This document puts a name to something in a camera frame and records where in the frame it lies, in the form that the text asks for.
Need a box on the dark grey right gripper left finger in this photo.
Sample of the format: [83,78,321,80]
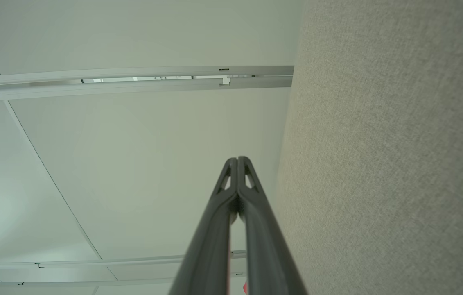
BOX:
[169,157,238,295]

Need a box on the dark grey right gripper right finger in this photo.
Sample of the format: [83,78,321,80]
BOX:
[237,156,308,295]

